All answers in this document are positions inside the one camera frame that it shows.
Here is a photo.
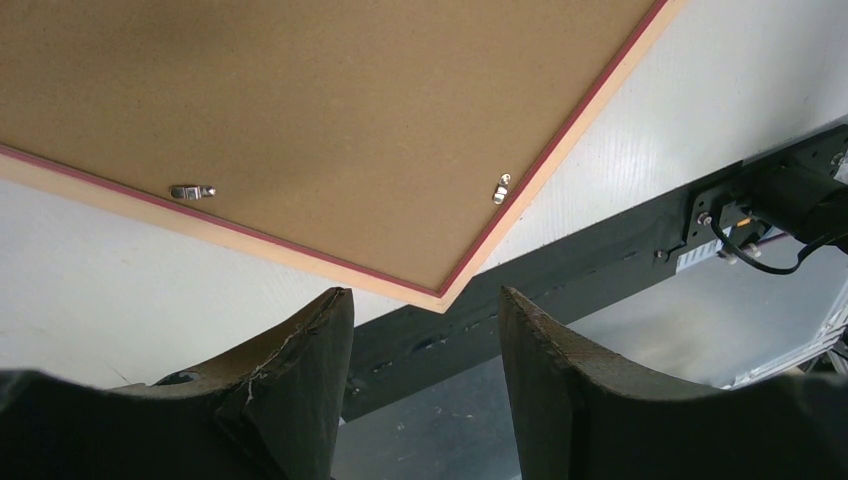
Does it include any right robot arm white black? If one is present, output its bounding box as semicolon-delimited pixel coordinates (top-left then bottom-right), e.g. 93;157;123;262
750;166;847;252

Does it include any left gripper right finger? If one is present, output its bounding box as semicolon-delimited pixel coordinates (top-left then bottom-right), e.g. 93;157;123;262
498;287;847;479

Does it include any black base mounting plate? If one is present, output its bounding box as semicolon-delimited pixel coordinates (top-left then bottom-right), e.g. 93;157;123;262
341;124;847;422

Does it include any right white cable duct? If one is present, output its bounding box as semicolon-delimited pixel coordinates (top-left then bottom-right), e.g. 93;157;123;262
675;234;765;274

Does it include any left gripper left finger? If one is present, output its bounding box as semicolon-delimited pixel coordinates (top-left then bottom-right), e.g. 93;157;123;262
1;287;354;479

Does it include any pink photo frame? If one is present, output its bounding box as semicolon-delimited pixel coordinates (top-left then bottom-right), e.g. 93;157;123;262
1;1;682;313

